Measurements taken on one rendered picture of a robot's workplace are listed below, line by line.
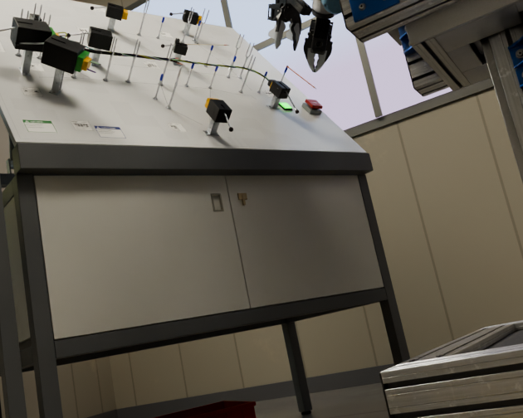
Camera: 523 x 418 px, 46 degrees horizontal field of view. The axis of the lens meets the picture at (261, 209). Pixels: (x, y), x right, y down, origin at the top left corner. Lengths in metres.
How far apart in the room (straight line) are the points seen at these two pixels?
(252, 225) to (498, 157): 1.57
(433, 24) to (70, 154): 0.89
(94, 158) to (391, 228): 1.90
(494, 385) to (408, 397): 0.12
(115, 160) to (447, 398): 1.02
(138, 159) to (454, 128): 1.88
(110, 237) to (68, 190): 0.16
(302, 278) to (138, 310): 0.55
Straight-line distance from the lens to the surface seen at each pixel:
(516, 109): 1.31
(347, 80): 3.36
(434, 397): 0.95
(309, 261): 1.91
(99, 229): 1.59
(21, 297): 1.58
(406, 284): 3.13
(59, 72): 1.80
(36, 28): 1.82
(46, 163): 1.55
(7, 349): 1.42
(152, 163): 1.66
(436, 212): 3.10
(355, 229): 2.08
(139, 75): 2.09
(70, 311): 1.52
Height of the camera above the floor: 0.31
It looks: 12 degrees up
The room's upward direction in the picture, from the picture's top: 11 degrees counter-clockwise
